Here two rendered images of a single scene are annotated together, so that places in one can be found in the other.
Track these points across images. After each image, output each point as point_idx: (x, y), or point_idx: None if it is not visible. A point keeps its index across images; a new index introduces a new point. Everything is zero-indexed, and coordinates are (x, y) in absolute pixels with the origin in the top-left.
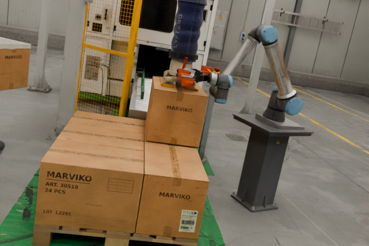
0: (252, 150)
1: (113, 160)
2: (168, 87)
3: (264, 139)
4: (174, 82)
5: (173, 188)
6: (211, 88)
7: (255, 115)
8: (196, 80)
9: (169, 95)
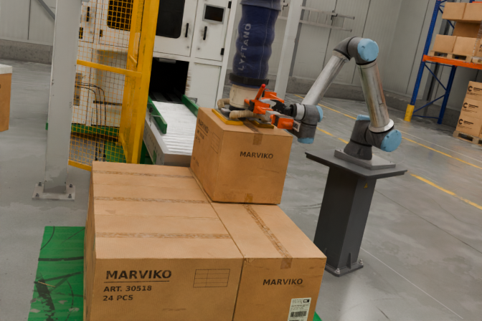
0: (332, 198)
1: (191, 241)
2: (237, 125)
3: (350, 183)
4: None
5: (282, 271)
6: None
7: (329, 150)
8: None
9: (244, 137)
